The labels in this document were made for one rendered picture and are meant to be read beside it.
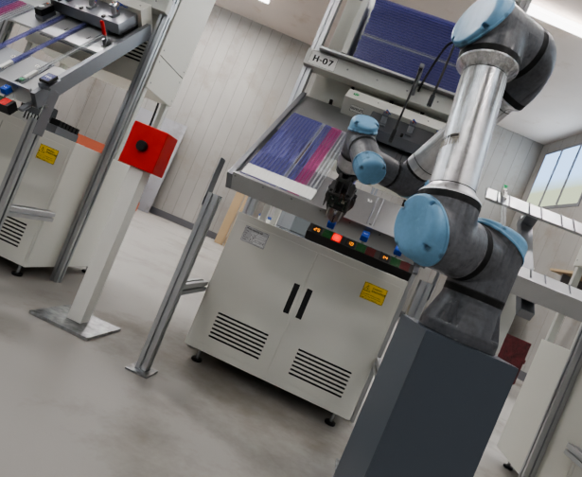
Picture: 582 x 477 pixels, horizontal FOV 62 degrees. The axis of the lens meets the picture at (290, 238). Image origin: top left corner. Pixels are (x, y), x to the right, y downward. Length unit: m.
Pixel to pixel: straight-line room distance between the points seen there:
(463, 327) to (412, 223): 0.21
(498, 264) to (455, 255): 0.10
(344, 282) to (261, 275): 0.32
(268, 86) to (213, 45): 1.24
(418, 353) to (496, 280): 0.20
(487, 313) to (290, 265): 1.03
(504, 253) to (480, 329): 0.15
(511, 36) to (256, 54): 8.49
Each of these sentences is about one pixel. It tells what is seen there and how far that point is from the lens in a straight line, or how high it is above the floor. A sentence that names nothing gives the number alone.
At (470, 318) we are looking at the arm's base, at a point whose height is 0.60.
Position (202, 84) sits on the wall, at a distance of 9.33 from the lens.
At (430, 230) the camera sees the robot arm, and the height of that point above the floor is 0.71.
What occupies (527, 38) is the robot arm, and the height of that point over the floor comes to 1.12.
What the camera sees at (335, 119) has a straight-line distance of 2.05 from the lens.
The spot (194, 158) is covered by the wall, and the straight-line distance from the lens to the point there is 9.06.
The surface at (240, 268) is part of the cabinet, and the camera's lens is 1.88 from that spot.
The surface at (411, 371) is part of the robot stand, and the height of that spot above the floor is 0.47.
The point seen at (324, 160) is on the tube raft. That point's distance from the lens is 1.75.
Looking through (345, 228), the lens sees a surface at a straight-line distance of 1.53.
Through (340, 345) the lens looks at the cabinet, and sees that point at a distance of 1.85.
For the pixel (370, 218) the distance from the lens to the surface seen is 1.58.
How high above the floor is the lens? 0.61
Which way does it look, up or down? level
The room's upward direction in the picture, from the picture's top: 23 degrees clockwise
